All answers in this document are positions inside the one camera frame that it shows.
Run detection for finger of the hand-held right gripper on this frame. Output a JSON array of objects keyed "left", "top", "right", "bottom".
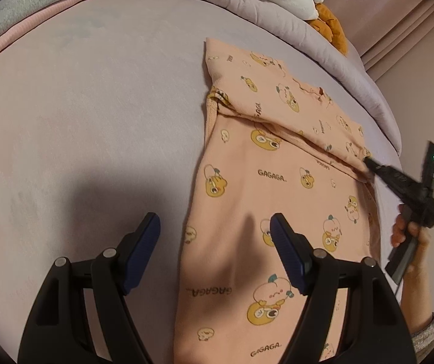
[{"left": 363, "top": 156, "right": 405, "bottom": 198}]

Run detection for orange plush toy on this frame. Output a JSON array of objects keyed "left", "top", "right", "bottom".
[{"left": 308, "top": 3, "right": 349, "bottom": 54}]

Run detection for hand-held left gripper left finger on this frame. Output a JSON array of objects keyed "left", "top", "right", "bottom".
[{"left": 17, "top": 212, "right": 161, "bottom": 364}]

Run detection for folded pink cloth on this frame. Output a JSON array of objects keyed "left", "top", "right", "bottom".
[{"left": 0, "top": 0, "right": 98, "bottom": 61}]

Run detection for person's right hand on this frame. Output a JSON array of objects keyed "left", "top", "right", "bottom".
[{"left": 391, "top": 204, "right": 432, "bottom": 274}]

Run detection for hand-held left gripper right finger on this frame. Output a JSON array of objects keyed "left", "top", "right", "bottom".
[{"left": 269, "top": 213, "right": 418, "bottom": 364}]

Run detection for lilac quilt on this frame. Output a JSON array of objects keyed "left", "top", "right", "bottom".
[{"left": 92, "top": 0, "right": 402, "bottom": 156}]

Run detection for lilac bed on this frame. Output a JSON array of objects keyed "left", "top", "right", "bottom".
[{"left": 0, "top": 0, "right": 403, "bottom": 364}]

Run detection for person's right forearm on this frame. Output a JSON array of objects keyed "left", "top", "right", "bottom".
[{"left": 399, "top": 258, "right": 434, "bottom": 364}]

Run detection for peach cartoon print pants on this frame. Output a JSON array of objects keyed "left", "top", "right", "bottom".
[{"left": 171, "top": 38, "right": 381, "bottom": 364}]

